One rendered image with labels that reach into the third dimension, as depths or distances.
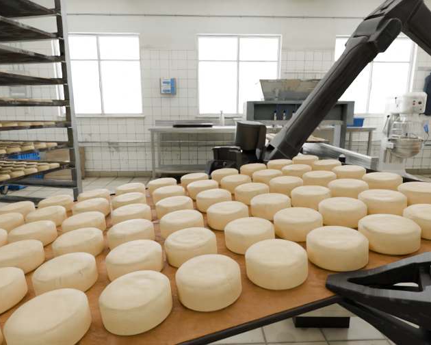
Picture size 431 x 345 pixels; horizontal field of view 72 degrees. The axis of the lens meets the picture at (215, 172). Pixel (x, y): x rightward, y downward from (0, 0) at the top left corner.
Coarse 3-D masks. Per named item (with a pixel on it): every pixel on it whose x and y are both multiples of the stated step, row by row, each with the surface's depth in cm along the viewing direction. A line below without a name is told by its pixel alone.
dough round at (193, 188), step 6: (204, 180) 50; (210, 180) 49; (192, 186) 46; (198, 186) 46; (204, 186) 46; (210, 186) 46; (216, 186) 46; (192, 192) 46; (198, 192) 45; (192, 198) 46
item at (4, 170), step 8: (0, 168) 118; (8, 168) 118; (16, 168) 118; (24, 168) 119; (32, 168) 118; (40, 168) 121; (48, 168) 123; (0, 176) 104; (8, 176) 106; (16, 176) 109
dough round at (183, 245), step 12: (192, 228) 31; (204, 228) 30; (168, 240) 28; (180, 240) 28; (192, 240) 28; (204, 240) 28; (168, 252) 27; (180, 252) 26; (192, 252) 26; (204, 252) 27; (216, 252) 28; (180, 264) 27
